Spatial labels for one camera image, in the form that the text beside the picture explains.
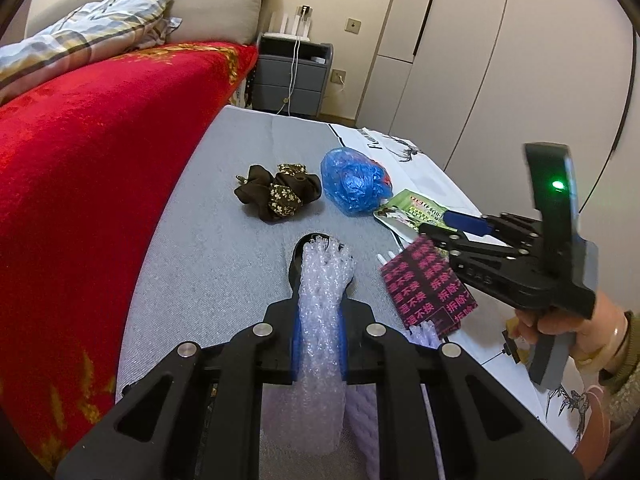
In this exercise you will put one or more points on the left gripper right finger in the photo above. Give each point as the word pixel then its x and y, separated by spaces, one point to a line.
pixel 356 355

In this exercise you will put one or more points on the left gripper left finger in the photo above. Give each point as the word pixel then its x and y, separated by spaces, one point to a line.
pixel 281 359

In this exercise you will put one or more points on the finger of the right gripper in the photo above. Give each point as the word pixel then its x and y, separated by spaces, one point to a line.
pixel 477 226
pixel 442 238

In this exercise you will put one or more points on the black pink printed bag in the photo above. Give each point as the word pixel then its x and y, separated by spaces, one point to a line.
pixel 424 288

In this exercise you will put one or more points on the green printed flyer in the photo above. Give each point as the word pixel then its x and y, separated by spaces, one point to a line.
pixel 406 211

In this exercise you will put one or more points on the white cotton swabs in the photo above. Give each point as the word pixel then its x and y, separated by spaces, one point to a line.
pixel 389 256

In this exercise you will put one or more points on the purple foam net sleeve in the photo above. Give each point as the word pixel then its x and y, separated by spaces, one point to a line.
pixel 390 415

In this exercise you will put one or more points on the clear bubble wrap roll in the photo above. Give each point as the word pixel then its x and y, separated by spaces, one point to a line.
pixel 307 416

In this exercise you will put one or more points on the blue plastic bag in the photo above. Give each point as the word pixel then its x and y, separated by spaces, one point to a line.
pixel 352 181

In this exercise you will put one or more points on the dark floral scrunchie cloth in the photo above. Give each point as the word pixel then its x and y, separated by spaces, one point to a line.
pixel 278 196

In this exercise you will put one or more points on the right hand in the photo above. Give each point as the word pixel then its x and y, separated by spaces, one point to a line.
pixel 599 341

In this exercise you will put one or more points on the white printed sheet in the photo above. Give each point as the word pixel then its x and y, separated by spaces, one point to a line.
pixel 563 411

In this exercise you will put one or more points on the grey bench cover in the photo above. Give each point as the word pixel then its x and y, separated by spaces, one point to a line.
pixel 213 267

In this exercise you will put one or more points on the cream wardrobe doors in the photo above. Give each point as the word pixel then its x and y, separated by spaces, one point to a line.
pixel 470 82

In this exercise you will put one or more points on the grey bedside nightstand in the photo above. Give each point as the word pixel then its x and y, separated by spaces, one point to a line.
pixel 291 76

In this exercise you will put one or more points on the white wifi router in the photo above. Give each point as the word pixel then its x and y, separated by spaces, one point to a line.
pixel 295 26

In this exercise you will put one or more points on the red floral bedspread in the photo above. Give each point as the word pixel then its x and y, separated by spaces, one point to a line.
pixel 88 162

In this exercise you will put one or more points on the plaid folded quilt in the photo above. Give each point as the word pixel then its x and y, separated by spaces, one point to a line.
pixel 91 33

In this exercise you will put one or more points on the wall power socket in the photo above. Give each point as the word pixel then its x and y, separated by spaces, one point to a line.
pixel 338 77

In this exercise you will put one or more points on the wall switch plate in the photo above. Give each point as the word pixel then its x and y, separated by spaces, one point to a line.
pixel 353 26

